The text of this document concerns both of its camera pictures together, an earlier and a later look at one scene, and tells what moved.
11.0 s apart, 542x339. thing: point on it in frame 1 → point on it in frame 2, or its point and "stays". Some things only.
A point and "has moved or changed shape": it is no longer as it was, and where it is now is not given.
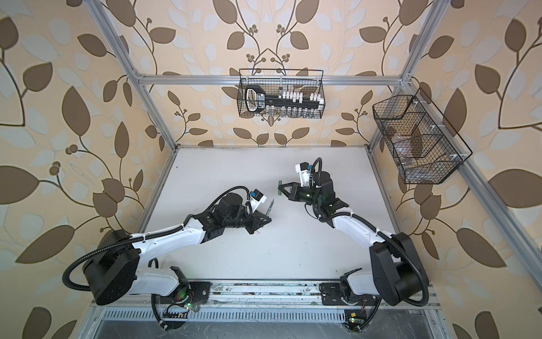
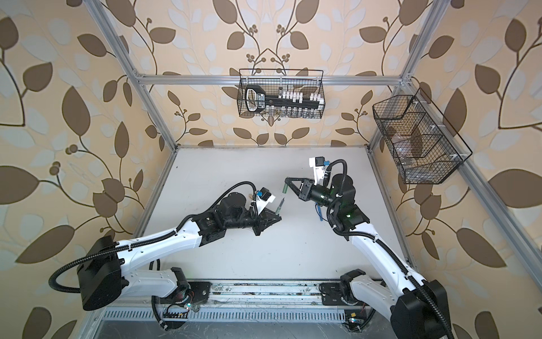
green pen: x=269 y=208 has moved or changed shape
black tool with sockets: x=256 y=99 stays
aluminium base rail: x=273 y=303 stays
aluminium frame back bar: x=267 y=80 stays
